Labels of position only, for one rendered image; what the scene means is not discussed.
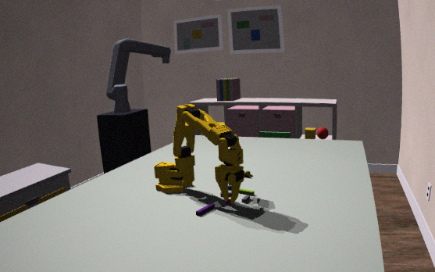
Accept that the lime green rod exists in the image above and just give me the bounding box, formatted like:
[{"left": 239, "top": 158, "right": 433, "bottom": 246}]
[{"left": 239, "top": 189, "right": 254, "bottom": 195}]

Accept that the purple rod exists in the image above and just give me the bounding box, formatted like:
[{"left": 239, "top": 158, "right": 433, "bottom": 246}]
[{"left": 196, "top": 203, "right": 215, "bottom": 216}]

